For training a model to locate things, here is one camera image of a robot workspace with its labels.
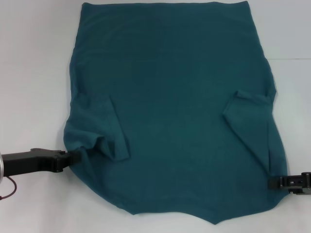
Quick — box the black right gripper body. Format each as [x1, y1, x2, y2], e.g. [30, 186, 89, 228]
[279, 171, 311, 196]

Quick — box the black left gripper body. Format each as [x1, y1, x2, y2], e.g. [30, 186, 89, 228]
[1, 147, 67, 177]

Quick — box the blue shirt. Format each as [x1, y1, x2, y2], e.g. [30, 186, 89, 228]
[62, 1, 292, 218]

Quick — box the thin red cable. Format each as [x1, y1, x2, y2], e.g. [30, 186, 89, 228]
[0, 176, 18, 201]

